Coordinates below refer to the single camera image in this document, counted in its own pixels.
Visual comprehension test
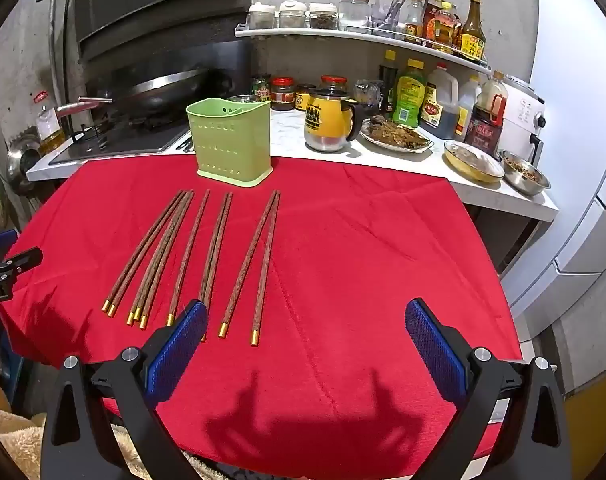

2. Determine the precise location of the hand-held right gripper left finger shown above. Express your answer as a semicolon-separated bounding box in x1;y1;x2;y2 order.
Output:
40;299;209;480

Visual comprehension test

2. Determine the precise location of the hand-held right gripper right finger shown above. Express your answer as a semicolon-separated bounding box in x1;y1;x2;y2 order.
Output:
405;299;574;480

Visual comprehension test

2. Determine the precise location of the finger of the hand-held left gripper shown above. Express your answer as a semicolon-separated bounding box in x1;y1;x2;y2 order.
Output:
0;230;20;261
0;247;44;278

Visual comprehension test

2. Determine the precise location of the set of wooden chopsticks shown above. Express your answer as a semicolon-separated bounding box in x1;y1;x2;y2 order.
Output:
101;189;282;347

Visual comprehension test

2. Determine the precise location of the green plastic utensil holder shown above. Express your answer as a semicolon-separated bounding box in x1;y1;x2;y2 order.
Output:
185;98;273;188

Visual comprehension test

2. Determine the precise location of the clear cup with utensils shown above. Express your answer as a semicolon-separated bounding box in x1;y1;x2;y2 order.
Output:
372;0;409;31

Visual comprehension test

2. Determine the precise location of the oil bottle red cap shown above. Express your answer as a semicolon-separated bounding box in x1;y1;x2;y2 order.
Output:
33;91;66;156

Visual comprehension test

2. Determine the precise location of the red tablecloth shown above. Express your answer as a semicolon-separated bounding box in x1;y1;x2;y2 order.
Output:
0;157;524;466

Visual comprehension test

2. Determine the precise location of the beige fleece cloth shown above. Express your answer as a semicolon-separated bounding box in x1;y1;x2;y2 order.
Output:
0;402;148;480

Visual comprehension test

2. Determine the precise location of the black gas stove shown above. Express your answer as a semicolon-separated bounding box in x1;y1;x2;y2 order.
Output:
49;119;191;167

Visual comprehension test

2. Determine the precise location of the yellow object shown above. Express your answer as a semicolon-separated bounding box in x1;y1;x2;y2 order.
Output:
563;375;606;461

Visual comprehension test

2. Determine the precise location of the yellow bowl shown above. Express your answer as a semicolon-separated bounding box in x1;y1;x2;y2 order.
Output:
443;140;505;183

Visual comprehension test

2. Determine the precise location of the steel bowl with food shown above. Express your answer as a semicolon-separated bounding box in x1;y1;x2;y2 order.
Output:
498;149;551;197

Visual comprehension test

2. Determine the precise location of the metal pipe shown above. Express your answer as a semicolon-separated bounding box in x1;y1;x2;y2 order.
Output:
48;0;70;106

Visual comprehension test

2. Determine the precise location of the plate of food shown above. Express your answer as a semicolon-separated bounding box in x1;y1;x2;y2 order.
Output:
359;115;435;153

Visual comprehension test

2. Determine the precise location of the steel wok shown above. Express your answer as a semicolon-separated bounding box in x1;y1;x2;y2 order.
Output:
57;69;234;121

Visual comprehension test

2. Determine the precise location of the large jug dark liquid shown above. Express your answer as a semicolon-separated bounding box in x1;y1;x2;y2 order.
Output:
420;62;459;141

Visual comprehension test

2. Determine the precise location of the white refrigerator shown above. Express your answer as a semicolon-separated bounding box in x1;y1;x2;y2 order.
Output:
503;0;606;361

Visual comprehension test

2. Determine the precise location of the white plastic jug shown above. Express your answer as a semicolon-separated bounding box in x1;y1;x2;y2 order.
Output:
456;75;481;143

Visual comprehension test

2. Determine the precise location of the yellow steel mug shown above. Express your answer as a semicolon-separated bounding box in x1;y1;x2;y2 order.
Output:
304;87;365;153

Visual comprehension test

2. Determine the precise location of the green plastic bottle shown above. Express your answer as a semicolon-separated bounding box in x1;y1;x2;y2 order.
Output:
393;58;428;128

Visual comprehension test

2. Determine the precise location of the white kitchen appliance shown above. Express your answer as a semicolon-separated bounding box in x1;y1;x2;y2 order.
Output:
503;74;546;166

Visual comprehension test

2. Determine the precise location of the dark bottle yellow cap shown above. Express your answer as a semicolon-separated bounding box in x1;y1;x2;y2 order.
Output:
380;50;399;113

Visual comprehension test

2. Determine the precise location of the green lid jar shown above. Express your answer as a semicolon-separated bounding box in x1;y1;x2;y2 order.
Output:
251;74;272;103

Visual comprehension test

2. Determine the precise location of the dark sauce jar red lid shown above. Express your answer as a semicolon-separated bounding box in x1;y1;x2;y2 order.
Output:
270;77;297;111

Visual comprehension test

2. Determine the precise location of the yellow label jar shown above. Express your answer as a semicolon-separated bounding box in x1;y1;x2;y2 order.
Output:
295;83;317;111

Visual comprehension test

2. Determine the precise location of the black range hood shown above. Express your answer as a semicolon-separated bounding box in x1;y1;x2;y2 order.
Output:
37;0;254;63

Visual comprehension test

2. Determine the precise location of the tall dark brown bottle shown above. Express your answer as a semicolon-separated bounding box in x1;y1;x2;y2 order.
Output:
458;0;486;61

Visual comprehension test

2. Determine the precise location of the yellow oil bottle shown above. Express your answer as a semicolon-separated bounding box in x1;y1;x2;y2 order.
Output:
435;2;461;53

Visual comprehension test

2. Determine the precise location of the red seasoning packet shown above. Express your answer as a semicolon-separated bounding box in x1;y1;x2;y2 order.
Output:
422;0;456;46

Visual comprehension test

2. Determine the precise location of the clear bottle yellow label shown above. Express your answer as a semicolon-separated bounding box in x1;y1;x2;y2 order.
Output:
404;0;426;41

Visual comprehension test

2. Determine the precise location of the white lid spice jar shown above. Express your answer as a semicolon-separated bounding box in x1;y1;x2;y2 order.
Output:
309;2;339;31
247;2;276;31
278;1;309;30

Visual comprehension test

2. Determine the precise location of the empty glass jar red lid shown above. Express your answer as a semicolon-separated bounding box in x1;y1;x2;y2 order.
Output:
339;0;371;33

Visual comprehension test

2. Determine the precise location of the bottle with red handle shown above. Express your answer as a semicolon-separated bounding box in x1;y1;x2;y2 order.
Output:
466;70;509;156

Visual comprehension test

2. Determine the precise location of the white wall shelf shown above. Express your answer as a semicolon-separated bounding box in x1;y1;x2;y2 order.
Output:
234;26;491;75

